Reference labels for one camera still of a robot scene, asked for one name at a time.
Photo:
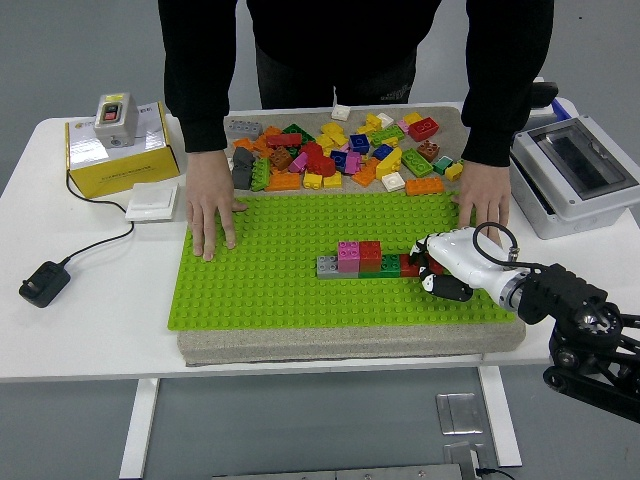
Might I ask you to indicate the grey push-button switch box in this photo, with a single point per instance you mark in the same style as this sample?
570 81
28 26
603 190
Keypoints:
122 126

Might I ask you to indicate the person's left hand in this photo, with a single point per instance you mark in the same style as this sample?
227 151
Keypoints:
485 195

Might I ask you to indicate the green white brick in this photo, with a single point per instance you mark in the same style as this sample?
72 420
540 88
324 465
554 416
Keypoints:
443 165

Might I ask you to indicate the person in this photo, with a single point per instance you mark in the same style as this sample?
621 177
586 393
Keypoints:
330 40

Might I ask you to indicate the yellow curved slope brick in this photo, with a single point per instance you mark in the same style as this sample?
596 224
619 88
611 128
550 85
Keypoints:
389 165

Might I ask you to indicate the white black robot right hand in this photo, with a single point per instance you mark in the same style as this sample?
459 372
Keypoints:
465 255

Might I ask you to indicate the dark green brick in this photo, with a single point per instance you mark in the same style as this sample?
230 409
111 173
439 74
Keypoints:
295 129
390 266

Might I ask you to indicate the orange brick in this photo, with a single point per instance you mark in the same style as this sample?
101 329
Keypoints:
366 174
243 144
272 131

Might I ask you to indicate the brown brick white studs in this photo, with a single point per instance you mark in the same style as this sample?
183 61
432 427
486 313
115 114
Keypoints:
429 150

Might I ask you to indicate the person's right forearm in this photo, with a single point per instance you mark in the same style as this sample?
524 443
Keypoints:
205 110

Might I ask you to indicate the grey-brown foam mat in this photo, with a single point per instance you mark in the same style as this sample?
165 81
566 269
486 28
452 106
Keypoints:
300 347

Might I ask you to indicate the yellow cardboard box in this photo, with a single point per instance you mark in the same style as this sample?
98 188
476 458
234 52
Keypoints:
122 171

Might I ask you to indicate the grey two by four brick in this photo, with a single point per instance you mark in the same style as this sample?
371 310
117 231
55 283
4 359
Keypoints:
245 130

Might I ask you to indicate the person's left forearm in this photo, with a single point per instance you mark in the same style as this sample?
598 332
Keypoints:
497 115

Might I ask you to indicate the black power adapter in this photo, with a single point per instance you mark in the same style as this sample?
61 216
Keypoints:
44 284

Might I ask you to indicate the pink brick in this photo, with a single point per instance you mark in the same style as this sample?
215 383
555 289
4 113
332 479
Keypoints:
352 163
298 163
403 127

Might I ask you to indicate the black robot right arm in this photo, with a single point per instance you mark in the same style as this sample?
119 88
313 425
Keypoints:
555 292

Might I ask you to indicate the pink two by two brick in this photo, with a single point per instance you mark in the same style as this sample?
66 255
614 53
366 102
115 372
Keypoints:
348 259

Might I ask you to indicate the metal floor plate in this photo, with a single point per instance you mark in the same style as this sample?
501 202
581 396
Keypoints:
462 456
460 413

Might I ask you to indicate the blue brick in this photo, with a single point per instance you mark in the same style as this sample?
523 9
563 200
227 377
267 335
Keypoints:
383 152
339 159
358 143

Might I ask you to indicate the dark grey slope brick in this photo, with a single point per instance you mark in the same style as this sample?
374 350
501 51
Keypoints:
243 157

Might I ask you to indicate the black plug adapter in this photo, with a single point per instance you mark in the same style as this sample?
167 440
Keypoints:
545 93

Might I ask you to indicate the blue plastic bin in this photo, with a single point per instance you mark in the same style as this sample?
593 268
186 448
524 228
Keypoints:
565 107

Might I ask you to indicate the lime green two by four brick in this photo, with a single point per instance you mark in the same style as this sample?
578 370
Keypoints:
417 163

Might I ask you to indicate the white table leg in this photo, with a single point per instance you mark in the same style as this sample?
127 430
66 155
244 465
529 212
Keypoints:
140 425
500 415

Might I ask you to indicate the red two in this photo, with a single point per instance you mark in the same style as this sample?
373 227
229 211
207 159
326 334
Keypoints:
283 141
407 268
370 257

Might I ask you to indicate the green studded baseplate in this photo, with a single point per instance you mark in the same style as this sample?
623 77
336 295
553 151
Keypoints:
275 300

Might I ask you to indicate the white square tile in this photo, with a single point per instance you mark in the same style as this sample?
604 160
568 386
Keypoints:
393 182
340 113
385 120

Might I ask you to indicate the large red brick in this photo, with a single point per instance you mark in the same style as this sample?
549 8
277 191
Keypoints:
321 164

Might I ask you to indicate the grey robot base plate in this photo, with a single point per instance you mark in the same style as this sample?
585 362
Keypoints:
350 473

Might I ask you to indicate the person's right hand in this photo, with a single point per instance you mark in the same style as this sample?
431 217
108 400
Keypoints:
211 197

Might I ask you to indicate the white wall switch panel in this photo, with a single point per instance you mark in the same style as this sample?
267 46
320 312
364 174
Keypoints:
150 201

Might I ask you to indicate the grey electrical enclosure box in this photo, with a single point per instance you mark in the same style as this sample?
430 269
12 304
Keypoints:
575 220

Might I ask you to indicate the orange two by four brick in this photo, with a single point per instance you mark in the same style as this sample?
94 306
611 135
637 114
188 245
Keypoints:
424 186
283 182

